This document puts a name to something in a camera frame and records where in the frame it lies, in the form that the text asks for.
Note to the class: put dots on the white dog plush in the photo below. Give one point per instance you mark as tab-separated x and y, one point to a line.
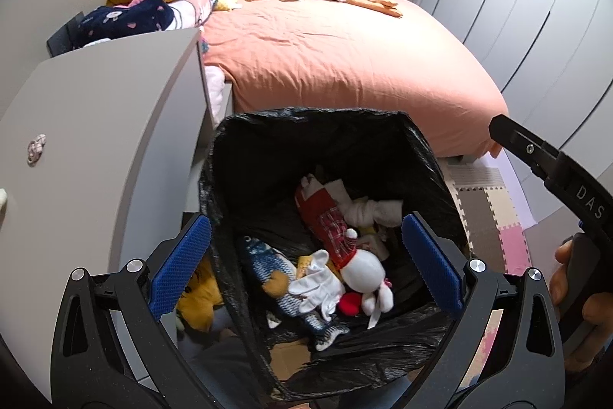
361	270

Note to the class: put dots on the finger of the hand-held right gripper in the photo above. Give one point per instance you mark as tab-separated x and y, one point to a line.
522	145

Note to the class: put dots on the white knotted cloth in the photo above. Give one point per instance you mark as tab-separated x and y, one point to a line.
368	212

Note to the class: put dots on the red plaid plush toy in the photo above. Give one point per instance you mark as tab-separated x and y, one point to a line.
330	227

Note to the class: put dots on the white glove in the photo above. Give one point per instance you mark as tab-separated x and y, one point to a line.
316	289

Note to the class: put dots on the grey cabinet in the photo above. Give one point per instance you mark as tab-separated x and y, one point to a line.
96	126

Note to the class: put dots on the black crate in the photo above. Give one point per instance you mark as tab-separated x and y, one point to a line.
62	37

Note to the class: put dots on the trash bin with black bag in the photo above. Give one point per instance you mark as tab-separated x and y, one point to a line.
287	150

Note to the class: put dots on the white wardrobe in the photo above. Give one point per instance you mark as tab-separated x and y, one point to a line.
527	6

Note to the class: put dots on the red ball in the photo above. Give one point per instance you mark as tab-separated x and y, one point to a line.
349	303

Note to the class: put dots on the blue white fish plush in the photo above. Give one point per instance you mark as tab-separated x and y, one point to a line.
261	258

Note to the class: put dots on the person's right hand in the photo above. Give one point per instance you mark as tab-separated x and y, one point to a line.
598	337

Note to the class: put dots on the pale pink cloth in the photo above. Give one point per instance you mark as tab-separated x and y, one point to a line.
218	92

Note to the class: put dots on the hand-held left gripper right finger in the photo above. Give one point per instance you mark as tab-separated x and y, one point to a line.
431	265

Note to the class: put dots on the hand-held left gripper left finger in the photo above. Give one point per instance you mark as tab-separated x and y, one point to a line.
179	265

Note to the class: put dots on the navy patterned blanket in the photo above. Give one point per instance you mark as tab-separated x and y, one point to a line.
124	18

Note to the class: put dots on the bed with orange sheet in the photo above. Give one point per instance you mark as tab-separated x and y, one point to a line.
345	59

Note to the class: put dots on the pink printed blanket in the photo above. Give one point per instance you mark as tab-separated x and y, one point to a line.
189	4

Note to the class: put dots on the yellow snack packet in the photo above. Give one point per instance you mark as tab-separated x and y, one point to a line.
304	266

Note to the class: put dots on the orange yellow plush toy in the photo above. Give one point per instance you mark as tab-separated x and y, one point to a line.
201	299

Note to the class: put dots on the pastel foam puzzle mat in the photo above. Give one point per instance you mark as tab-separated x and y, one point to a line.
488	217

